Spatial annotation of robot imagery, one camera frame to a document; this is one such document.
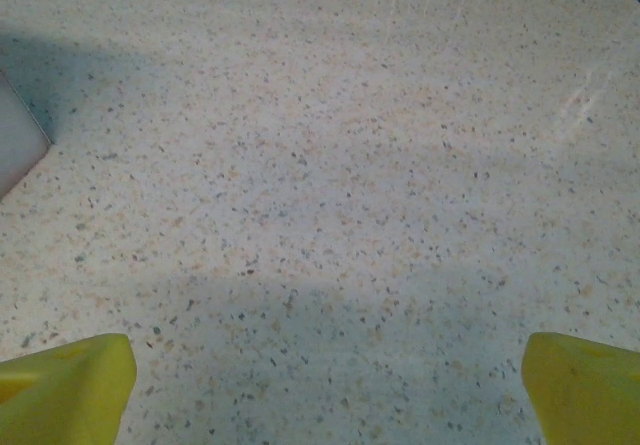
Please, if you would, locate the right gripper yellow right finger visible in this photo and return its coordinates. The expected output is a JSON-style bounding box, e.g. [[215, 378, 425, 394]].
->
[[520, 331, 640, 445]]

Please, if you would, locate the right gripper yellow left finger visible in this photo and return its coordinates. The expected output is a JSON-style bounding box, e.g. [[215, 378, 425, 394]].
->
[[0, 333, 138, 445]]

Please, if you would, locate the pink illustrated tin box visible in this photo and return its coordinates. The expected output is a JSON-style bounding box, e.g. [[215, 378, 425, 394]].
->
[[0, 69, 54, 201]]

